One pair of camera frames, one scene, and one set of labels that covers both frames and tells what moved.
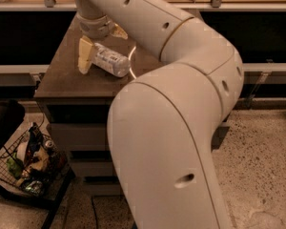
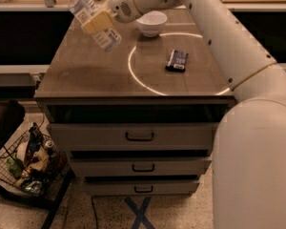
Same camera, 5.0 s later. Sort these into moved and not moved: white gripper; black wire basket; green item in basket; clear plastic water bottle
Moved: white gripper; clear plastic water bottle
Not moved: black wire basket; green item in basket
